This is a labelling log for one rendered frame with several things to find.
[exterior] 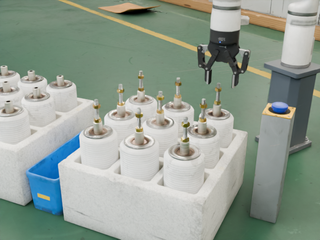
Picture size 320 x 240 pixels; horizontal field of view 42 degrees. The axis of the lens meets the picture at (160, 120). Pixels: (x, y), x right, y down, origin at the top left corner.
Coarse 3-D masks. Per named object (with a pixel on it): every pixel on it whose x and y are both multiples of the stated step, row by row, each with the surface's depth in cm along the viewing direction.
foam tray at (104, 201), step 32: (64, 160) 107; (160, 160) 108; (224, 160) 108; (64, 192) 109; (96, 192) 104; (128, 192) 99; (160, 192) 95; (224, 192) 108; (96, 224) 108; (128, 224) 103; (160, 224) 98; (192, 224) 94
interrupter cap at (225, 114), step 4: (212, 108) 119; (208, 112) 117; (212, 112) 118; (224, 112) 117; (228, 112) 117; (208, 116) 115; (212, 116) 115; (216, 116) 115; (220, 116) 115; (224, 116) 115; (228, 116) 114
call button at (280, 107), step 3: (276, 102) 104; (279, 102) 104; (282, 102) 104; (273, 105) 102; (276, 105) 102; (279, 105) 102; (282, 105) 102; (285, 105) 102; (273, 108) 102; (276, 108) 102; (279, 108) 101; (282, 108) 101; (285, 108) 101; (276, 111) 102; (279, 111) 102; (282, 111) 102
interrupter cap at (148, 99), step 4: (132, 96) 127; (136, 96) 127; (148, 96) 128; (132, 100) 124; (136, 100) 125; (148, 100) 125; (152, 100) 124; (136, 104) 122; (140, 104) 122; (144, 104) 122
